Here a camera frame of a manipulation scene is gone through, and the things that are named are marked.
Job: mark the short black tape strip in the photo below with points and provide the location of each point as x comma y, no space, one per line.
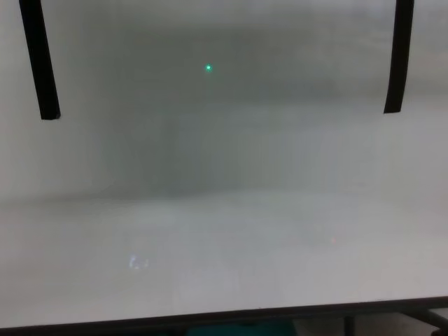
40,63
399,59

